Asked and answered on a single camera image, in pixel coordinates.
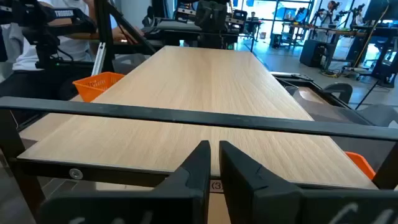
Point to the person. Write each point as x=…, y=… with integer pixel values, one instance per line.
x=74, y=46
x=252, y=18

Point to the orange slotted plastic basket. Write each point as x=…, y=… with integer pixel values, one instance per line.
x=360, y=165
x=96, y=85

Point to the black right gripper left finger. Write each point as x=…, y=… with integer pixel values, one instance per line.
x=174, y=202

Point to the wooden shelf black metal legs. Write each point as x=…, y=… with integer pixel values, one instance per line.
x=199, y=93

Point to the grey translucent plastic bin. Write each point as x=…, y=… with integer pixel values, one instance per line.
x=129, y=63

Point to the wooden lab desk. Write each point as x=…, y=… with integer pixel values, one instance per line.
x=329, y=30

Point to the dark grey desk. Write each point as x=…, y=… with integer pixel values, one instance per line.
x=174, y=29

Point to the black monitor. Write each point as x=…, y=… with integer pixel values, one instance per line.
x=381, y=9

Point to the black computer case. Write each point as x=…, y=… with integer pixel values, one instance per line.
x=314, y=53

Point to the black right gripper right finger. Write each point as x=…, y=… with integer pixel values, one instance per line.
x=264, y=199

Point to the silver aluminium bar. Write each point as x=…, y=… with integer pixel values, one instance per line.
x=99, y=59

